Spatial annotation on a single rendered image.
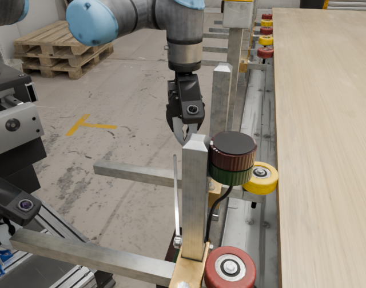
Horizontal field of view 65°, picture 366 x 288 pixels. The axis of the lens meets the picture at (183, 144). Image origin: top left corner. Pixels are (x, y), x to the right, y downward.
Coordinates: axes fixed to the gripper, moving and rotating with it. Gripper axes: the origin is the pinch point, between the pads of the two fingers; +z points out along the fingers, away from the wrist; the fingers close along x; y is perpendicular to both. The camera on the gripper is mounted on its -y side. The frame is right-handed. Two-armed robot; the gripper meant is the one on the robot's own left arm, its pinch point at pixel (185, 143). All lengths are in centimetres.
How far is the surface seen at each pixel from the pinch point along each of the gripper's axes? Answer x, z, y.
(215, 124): -6.0, -8.2, -5.5
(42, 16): 154, 39, 407
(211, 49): -31, 10, 115
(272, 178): -17.3, 1.2, -14.0
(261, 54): -49, 3, 79
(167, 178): 5.0, 6.4, -5.2
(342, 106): -54, 2, 18
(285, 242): -13.5, 1.9, -29.7
